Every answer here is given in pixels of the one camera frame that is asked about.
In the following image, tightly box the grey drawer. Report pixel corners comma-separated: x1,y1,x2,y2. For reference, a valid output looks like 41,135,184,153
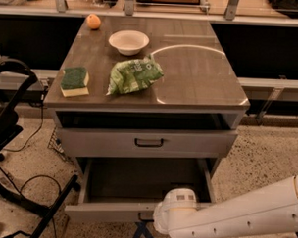
56,127,237,158
66,158,214,223

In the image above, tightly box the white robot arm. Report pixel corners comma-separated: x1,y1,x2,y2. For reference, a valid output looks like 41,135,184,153
153,175,298,238

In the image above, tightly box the grey drawer cabinet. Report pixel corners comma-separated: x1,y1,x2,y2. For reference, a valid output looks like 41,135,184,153
40,13,254,181

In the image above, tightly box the grey top drawer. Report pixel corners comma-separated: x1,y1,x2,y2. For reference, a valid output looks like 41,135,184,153
56,127,237,158

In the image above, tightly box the green chip bag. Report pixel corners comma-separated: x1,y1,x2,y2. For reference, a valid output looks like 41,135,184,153
107,54,164,95

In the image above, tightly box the white bowl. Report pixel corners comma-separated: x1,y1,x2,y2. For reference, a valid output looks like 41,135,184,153
109,30,150,56

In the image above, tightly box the green yellow sponge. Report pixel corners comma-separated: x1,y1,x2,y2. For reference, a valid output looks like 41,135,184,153
60,67,89,98

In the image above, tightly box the blue tape cross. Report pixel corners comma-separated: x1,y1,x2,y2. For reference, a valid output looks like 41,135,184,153
132,221,154,238

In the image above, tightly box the orange fruit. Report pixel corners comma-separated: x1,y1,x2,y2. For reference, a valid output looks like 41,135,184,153
86,14,101,30

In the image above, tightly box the wire basket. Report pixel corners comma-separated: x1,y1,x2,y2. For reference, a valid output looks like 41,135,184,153
48,129,72,163

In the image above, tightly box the black floor cable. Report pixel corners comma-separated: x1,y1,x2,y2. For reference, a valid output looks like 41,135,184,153
0,89,66,238

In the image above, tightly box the black chair frame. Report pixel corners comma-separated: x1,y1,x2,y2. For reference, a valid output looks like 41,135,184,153
0,57,78,238

